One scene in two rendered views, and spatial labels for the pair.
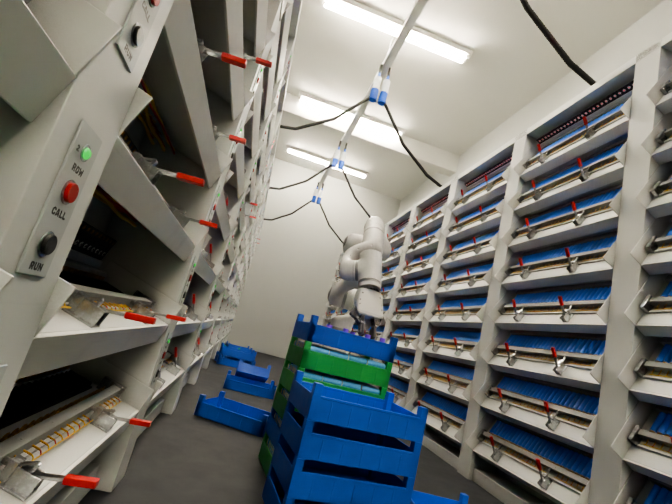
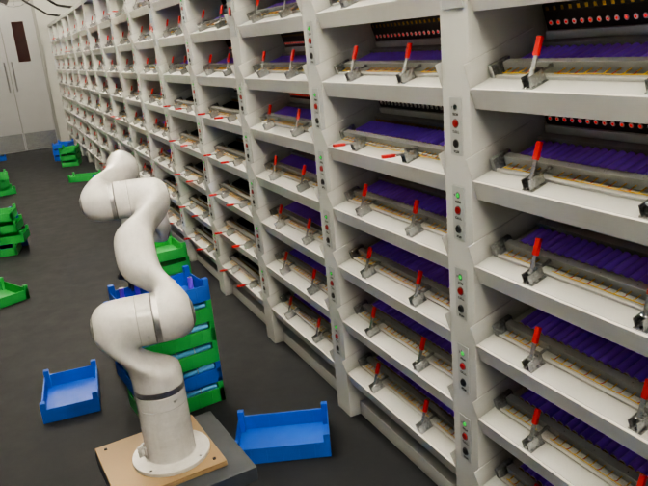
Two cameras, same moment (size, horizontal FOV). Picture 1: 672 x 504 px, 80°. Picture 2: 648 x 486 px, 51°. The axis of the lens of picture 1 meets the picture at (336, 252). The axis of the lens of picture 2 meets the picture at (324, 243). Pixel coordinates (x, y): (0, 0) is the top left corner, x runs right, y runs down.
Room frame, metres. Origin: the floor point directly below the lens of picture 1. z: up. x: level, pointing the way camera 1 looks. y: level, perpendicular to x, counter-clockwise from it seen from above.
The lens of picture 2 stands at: (3.69, -0.08, 1.25)
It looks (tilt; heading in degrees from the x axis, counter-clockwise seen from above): 17 degrees down; 166
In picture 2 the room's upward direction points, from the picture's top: 5 degrees counter-clockwise
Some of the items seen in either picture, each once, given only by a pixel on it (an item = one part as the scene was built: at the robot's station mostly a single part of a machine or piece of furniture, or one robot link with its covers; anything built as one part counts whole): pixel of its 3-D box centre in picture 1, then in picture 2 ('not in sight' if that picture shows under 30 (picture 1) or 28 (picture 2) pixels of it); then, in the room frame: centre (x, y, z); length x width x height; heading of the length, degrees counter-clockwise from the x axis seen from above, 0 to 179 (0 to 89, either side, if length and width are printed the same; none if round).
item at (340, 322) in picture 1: (351, 310); (136, 345); (2.17, -0.16, 0.60); 0.19 x 0.12 x 0.24; 91
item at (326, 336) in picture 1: (343, 337); (158, 292); (1.37, -0.10, 0.44); 0.30 x 0.20 x 0.08; 106
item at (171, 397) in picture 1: (218, 198); (350, 157); (1.67, 0.55, 0.88); 0.20 x 0.09 x 1.75; 100
